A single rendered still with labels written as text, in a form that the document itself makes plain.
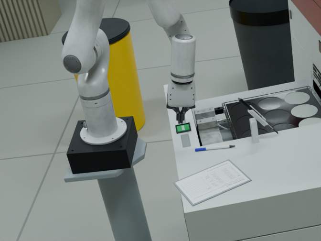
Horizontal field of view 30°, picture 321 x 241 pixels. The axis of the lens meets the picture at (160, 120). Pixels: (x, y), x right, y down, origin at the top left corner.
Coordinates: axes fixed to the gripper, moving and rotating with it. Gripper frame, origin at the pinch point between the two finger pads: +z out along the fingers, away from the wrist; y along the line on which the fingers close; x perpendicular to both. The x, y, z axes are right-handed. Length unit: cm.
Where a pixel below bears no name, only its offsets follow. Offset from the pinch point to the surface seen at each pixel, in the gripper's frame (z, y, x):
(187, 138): 5.3, -2.0, 6.8
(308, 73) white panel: 0, -59, -39
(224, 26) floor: 85, -77, -336
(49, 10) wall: 103, 96, -434
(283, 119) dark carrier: 3.0, -39.8, -2.7
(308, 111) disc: 1, -50, -5
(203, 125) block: 9.7, -10.4, -10.5
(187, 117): 4.5, -3.5, -8.1
